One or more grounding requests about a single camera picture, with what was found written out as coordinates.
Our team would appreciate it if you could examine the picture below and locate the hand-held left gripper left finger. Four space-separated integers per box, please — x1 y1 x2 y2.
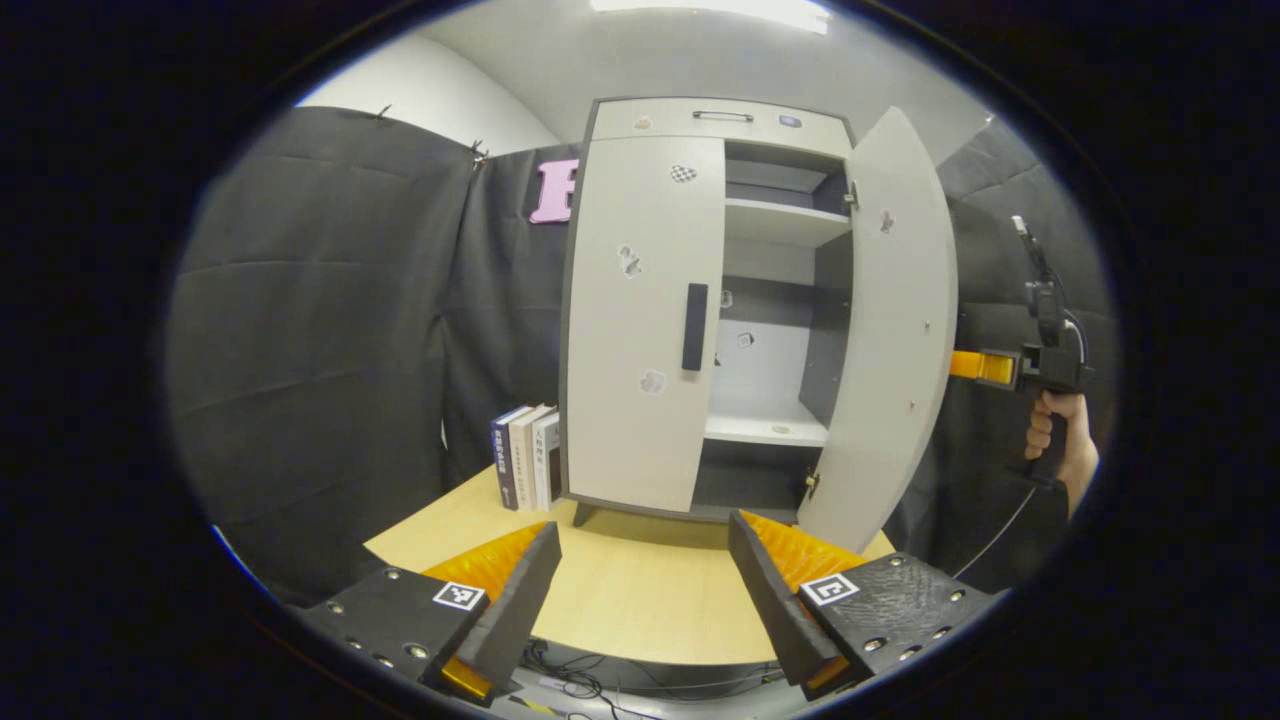
300 520 563 701

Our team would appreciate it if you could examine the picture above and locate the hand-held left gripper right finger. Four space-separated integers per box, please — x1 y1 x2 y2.
727 510 1011 701

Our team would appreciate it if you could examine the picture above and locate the grey cabinet door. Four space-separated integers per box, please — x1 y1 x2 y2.
797 106 959 554
560 135 728 514

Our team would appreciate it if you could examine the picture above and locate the grey double-door shoe cabinet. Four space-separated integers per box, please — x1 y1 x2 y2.
558 97 861 528

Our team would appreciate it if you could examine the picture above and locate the black door handle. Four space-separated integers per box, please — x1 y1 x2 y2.
682 283 709 372

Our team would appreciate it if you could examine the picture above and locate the grey cabinet drawer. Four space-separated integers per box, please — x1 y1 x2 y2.
590 97 856 159

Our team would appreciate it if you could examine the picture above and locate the dark blue book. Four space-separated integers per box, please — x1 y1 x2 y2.
490 405 534 512

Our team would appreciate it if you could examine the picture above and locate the black backdrop cloth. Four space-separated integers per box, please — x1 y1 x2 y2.
165 105 1116 606

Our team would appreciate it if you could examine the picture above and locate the long ceiling light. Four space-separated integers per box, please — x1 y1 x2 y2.
588 0 833 36

